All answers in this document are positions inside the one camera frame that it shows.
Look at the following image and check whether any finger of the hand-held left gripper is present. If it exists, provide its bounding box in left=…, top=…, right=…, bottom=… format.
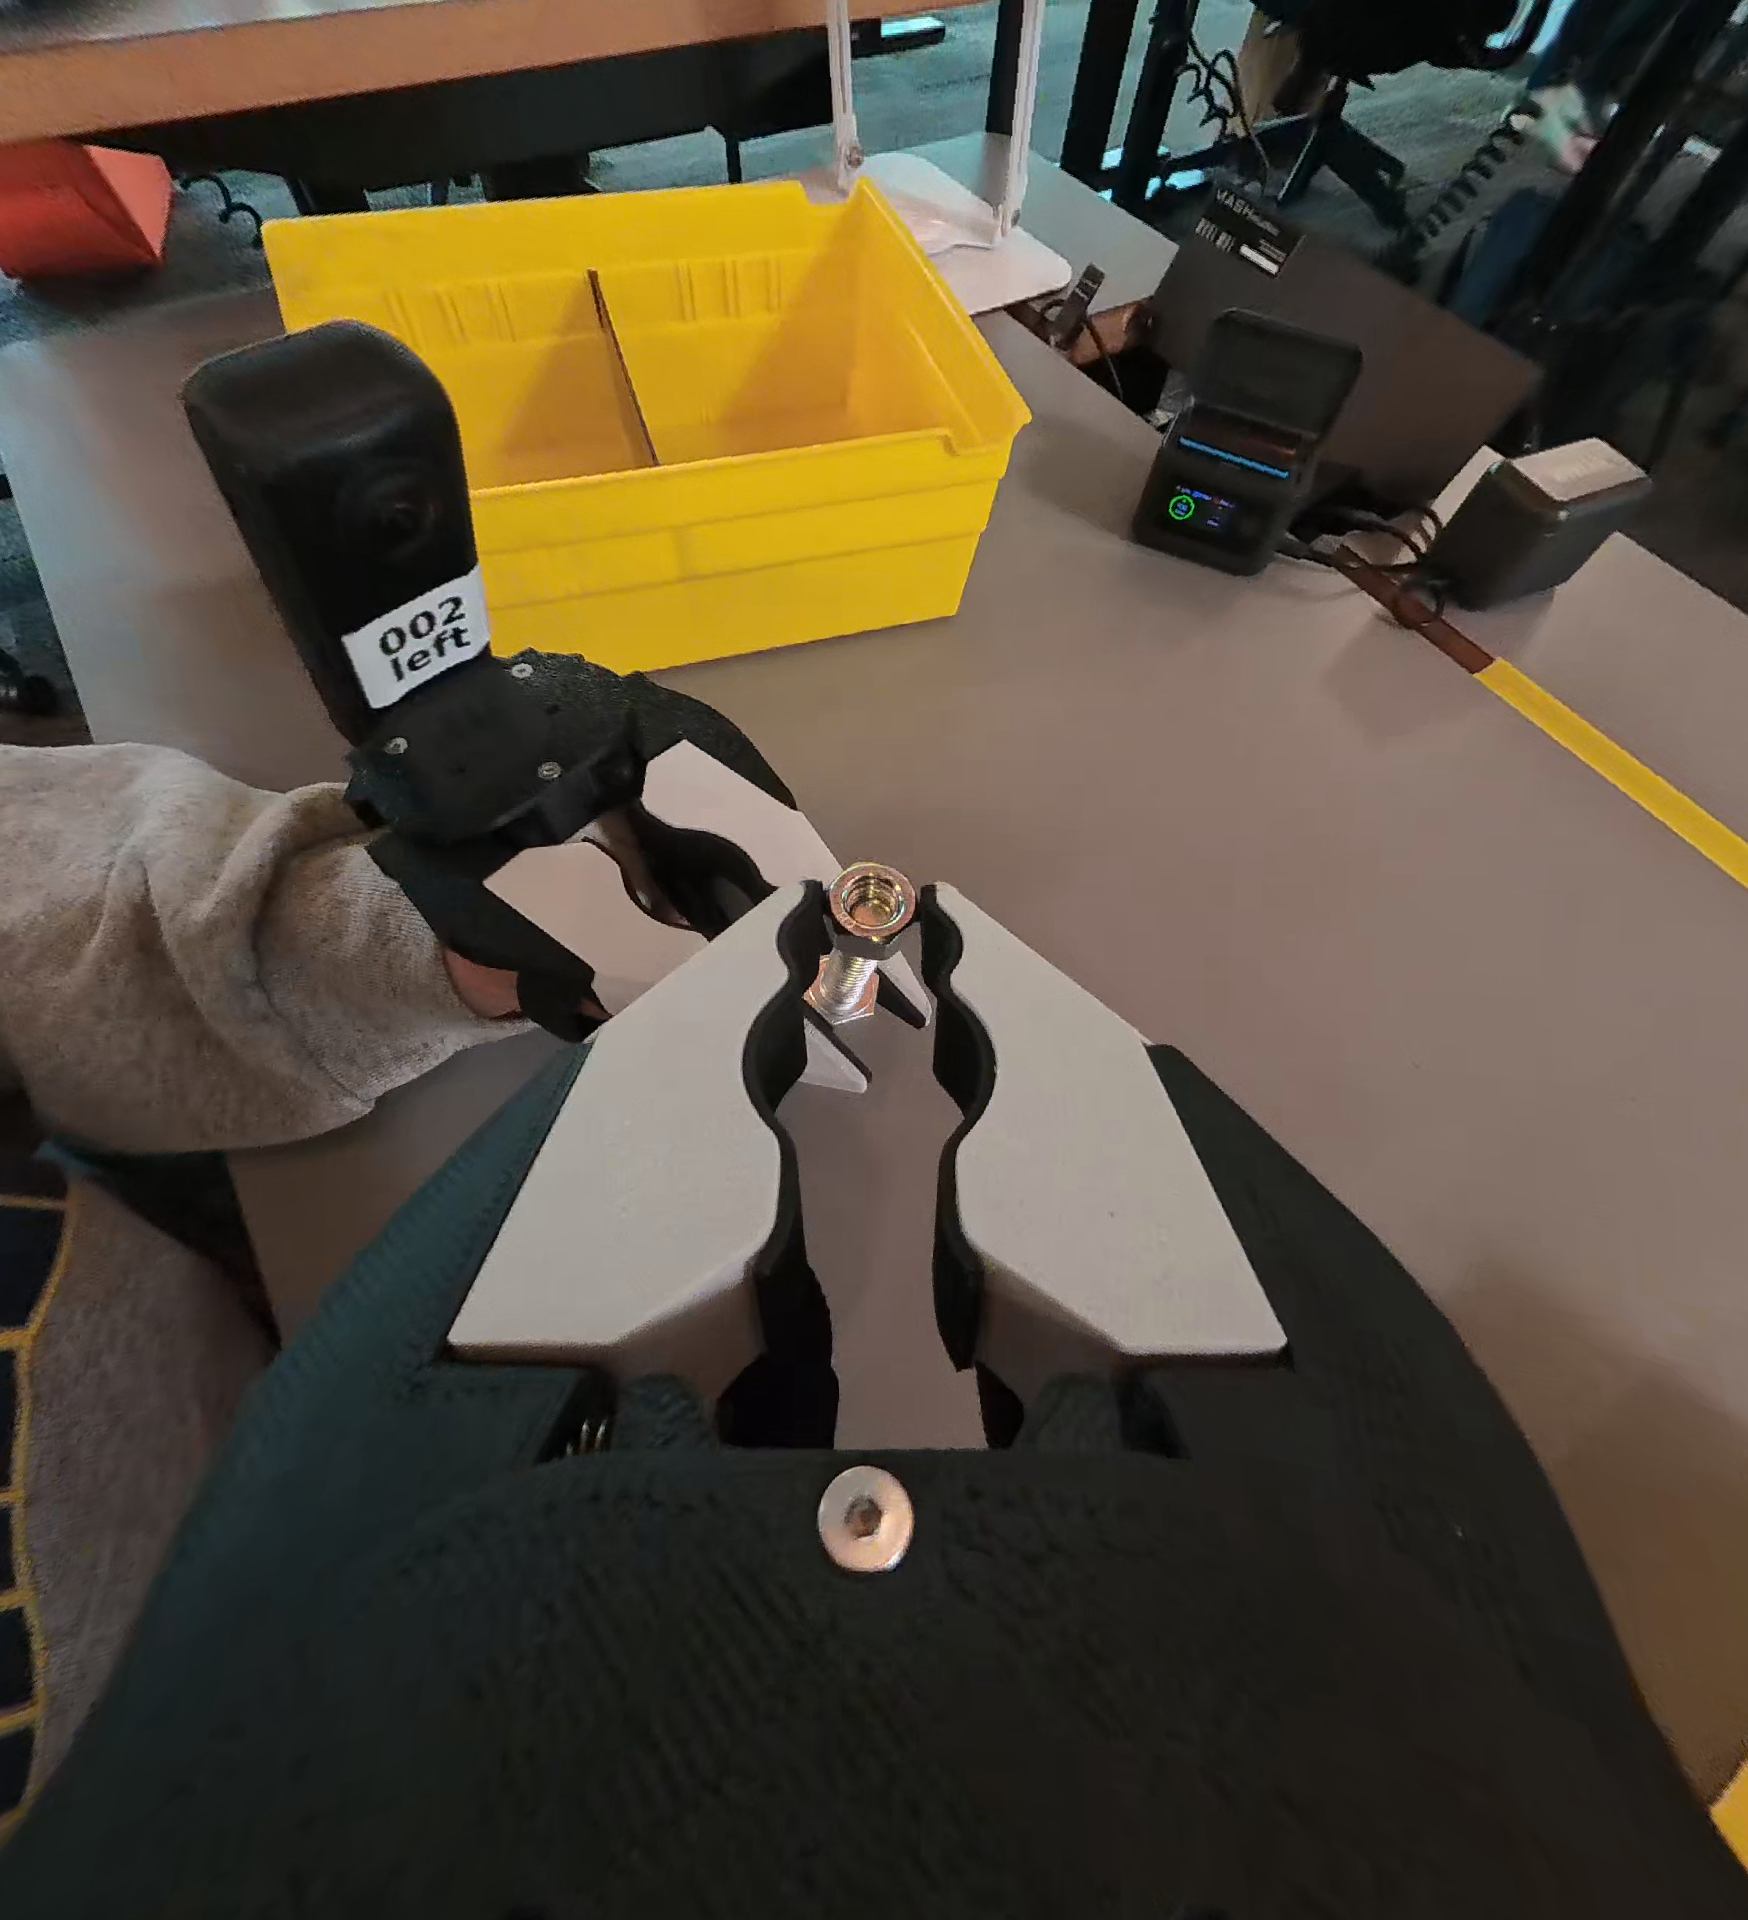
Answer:
left=615, top=741, right=933, bottom=1031
left=487, top=838, right=877, bottom=1093

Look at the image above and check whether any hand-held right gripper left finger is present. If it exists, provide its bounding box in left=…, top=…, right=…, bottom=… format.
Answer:
left=446, top=878, right=836, bottom=1422

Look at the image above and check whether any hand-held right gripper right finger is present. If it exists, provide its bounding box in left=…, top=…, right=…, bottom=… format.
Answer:
left=916, top=878, right=1291, bottom=1422

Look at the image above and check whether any silver hex nut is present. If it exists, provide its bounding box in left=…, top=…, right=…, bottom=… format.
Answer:
left=823, top=862, right=925, bottom=970

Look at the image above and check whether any person's left forearm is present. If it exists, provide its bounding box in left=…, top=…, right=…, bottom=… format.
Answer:
left=0, top=732, right=546, bottom=1157

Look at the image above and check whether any yellow plastic bin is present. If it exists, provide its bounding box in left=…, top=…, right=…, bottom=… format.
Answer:
left=261, top=181, right=1033, bottom=675

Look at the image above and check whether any orange-red bin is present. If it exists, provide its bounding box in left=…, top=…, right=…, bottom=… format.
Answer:
left=0, top=138, right=174, bottom=282

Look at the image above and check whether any wooden desk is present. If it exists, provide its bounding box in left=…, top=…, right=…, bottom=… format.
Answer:
left=0, top=0, right=951, bottom=159

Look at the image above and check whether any black charger box with display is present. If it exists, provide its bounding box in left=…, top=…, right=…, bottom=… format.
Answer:
left=1132, top=307, right=1368, bottom=580

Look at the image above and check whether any dark grey power adapter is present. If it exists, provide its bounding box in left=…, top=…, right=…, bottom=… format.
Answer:
left=1437, top=440, right=1654, bottom=612

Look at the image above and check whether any dark grey case with label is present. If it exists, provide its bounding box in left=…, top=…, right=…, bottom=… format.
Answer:
left=1152, top=181, right=1546, bottom=504

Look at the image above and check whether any black coiled cable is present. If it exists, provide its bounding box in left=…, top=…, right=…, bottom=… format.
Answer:
left=1406, top=97, right=1544, bottom=263

